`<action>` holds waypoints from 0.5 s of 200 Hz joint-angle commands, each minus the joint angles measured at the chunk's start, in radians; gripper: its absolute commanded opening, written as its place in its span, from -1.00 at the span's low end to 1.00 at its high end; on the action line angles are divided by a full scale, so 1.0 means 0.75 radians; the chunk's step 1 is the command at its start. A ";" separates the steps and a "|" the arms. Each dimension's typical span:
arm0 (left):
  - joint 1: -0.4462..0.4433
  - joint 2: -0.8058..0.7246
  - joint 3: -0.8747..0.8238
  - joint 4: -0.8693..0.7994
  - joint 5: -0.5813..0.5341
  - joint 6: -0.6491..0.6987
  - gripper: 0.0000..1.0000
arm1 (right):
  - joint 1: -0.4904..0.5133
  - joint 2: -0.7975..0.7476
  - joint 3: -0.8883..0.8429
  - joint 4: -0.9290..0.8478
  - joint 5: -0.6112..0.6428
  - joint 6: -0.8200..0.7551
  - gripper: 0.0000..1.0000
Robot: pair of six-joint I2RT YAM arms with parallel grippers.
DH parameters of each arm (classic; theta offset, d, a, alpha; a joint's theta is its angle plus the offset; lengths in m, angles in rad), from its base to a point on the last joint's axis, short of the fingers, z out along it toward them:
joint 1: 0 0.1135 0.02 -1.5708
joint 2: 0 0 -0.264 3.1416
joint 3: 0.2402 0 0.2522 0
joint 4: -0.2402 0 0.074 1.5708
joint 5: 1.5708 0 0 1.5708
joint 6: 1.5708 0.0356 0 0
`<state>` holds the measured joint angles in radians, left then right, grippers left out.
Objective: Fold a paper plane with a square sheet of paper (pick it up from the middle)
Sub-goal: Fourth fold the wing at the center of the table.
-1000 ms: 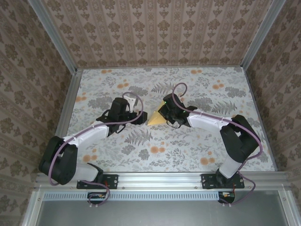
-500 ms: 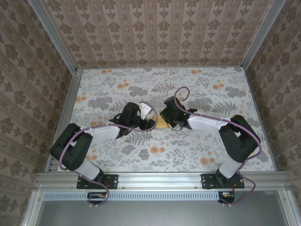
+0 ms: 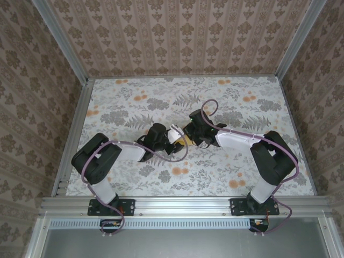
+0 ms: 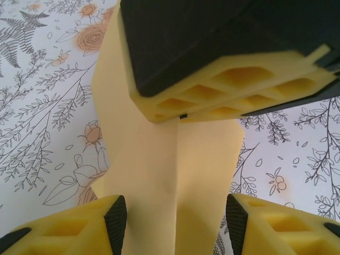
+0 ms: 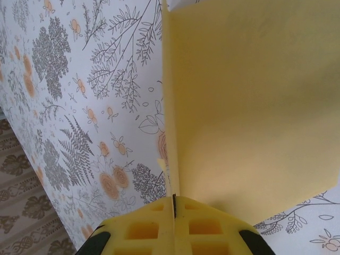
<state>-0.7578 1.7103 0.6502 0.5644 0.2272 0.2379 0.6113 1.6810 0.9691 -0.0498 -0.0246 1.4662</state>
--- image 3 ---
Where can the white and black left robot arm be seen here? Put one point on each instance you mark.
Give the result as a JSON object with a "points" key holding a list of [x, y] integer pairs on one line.
{"points": [[104, 190]]}

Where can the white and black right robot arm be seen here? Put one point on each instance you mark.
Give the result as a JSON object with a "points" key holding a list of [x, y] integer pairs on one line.
{"points": [[233, 139]]}

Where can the grey metal sheet panel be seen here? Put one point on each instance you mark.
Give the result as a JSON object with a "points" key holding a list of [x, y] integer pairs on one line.
{"points": [[182, 244]]}

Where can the floral patterned table cover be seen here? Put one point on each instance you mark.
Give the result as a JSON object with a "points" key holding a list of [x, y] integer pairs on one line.
{"points": [[215, 174]]}

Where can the black connector box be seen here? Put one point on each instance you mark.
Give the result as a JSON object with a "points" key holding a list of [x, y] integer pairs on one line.
{"points": [[107, 230], [259, 229]]}

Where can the wide aluminium frame beam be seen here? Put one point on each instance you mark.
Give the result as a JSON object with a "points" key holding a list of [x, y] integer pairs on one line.
{"points": [[182, 205]]}

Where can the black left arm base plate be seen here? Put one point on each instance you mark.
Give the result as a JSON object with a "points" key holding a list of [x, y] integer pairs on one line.
{"points": [[129, 207]]}

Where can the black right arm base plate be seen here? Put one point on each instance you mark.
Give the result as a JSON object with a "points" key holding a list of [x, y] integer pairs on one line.
{"points": [[237, 207]]}

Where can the aluminium frame rail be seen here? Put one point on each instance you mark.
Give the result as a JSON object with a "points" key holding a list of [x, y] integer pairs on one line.
{"points": [[82, 107], [37, 242], [331, 242]]}

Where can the aluminium frame post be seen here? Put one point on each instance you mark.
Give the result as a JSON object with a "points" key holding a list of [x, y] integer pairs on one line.
{"points": [[64, 40], [300, 40]]}

